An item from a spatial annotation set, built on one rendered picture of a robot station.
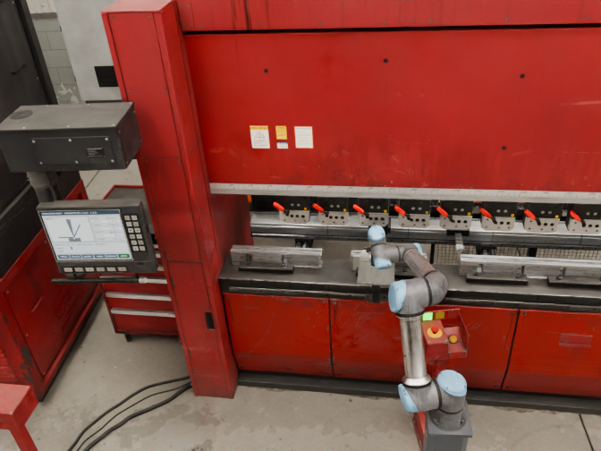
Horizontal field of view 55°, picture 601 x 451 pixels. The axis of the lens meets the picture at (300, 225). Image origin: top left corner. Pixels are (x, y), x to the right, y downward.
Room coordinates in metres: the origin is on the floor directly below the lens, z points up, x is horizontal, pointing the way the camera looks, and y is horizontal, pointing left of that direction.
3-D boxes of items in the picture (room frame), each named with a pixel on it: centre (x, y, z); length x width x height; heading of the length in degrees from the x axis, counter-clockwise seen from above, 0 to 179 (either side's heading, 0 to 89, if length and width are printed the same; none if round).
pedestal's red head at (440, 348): (2.04, -0.66, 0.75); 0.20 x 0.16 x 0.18; 92
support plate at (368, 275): (2.29, -0.37, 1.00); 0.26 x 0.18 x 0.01; 169
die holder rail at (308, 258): (2.55, 0.14, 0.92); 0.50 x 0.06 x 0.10; 79
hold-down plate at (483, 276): (2.27, -0.98, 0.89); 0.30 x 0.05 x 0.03; 79
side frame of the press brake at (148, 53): (2.80, 0.53, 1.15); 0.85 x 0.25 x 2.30; 169
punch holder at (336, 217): (2.48, -0.18, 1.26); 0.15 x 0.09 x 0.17; 79
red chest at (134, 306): (3.07, 1.01, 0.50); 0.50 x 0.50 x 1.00; 79
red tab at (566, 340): (2.09, -1.37, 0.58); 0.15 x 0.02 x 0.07; 79
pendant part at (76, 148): (2.23, 0.92, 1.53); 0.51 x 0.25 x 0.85; 84
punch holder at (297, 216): (2.52, 0.02, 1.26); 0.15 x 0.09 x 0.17; 79
